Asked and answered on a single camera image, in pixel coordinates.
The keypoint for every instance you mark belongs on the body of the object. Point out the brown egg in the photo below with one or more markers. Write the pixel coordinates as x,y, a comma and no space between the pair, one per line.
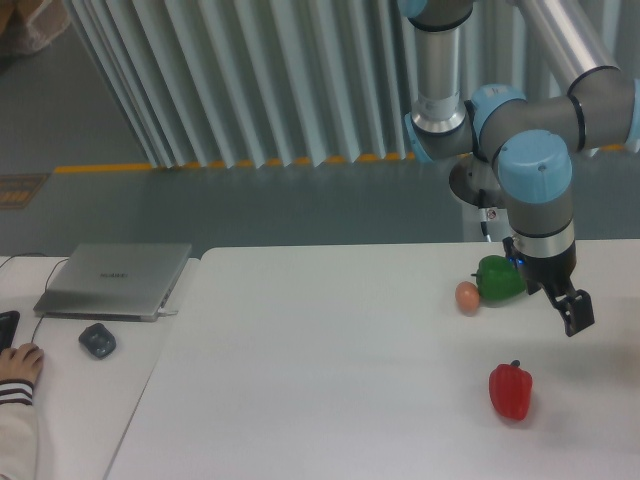
467,297

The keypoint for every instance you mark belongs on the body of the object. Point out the white folding partition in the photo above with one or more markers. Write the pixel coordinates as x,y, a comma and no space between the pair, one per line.
259,82

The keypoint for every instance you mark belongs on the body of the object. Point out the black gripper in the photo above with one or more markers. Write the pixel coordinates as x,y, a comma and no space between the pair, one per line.
553,275

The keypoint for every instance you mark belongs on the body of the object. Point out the white striped sleeve forearm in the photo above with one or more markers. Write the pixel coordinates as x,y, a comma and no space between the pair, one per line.
19,430

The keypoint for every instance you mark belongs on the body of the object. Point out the green bell pepper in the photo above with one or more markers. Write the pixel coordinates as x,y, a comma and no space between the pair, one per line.
497,279

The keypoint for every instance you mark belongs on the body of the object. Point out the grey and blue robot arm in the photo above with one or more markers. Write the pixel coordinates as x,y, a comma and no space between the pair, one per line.
526,145

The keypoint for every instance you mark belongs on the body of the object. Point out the person's hand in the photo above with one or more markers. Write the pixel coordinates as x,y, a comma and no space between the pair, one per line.
24,363

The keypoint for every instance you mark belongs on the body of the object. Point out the small black device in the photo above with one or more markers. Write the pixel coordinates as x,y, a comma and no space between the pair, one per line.
98,341

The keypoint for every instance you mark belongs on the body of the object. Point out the silver laptop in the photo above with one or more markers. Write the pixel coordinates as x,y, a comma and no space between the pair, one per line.
123,282

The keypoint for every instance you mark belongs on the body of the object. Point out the black keyboard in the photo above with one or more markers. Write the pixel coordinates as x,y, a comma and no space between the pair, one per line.
9,321

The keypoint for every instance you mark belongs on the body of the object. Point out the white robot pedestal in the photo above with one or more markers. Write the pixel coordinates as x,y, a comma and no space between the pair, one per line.
476,189

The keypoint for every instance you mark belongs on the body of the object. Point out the red bell pepper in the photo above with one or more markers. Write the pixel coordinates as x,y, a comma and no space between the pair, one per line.
510,390

